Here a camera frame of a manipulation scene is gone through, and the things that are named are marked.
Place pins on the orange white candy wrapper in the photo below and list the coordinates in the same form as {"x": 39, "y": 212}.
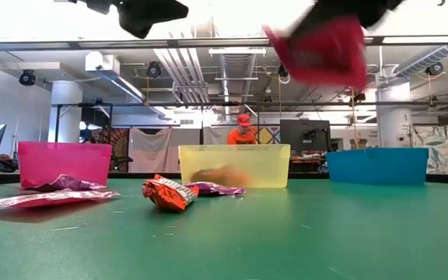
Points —
{"x": 167, "y": 192}

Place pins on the silver ceiling duct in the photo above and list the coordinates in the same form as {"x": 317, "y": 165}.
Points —
{"x": 422, "y": 60}
{"x": 236, "y": 70}

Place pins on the black ceiling spotlight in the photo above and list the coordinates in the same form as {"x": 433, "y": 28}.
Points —
{"x": 26, "y": 78}
{"x": 282, "y": 71}
{"x": 154, "y": 69}
{"x": 435, "y": 68}

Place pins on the green table mat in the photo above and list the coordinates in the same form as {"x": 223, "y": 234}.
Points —
{"x": 286, "y": 241}

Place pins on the orange candy pack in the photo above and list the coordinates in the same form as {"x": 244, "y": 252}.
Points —
{"x": 220, "y": 177}

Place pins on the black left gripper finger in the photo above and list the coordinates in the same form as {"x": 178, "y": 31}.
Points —
{"x": 146, "y": 15}

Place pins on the white ceiling box unit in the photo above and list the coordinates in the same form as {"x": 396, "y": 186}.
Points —
{"x": 101, "y": 62}

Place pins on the person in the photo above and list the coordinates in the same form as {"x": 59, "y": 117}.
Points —
{"x": 241, "y": 137}

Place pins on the blue plastic bin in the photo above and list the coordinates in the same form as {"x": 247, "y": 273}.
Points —
{"x": 375, "y": 165}

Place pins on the grey overhead beam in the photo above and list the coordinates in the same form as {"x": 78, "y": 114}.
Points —
{"x": 92, "y": 43}

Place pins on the white hanging cloth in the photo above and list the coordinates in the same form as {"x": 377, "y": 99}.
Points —
{"x": 150, "y": 151}

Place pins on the red-pink plastic bin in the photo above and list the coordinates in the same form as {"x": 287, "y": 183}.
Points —
{"x": 53, "y": 161}

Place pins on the black computer monitor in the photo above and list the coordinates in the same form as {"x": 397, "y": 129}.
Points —
{"x": 305, "y": 136}

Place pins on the black metal rack frame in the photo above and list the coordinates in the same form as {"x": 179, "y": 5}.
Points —
{"x": 208, "y": 103}

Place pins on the white round column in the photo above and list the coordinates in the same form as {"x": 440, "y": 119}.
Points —
{"x": 394, "y": 116}
{"x": 65, "y": 113}

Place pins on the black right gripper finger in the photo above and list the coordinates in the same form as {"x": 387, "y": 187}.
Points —
{"x": 348, "y": 8}

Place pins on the yellow-green translucent plastic bin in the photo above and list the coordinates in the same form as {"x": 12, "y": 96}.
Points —
{"x": 263, "y": 165}

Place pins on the magenta candy pack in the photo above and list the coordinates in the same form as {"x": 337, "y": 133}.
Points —
{"x": 68, "y": 183}
{"x": 220, "y": 188}

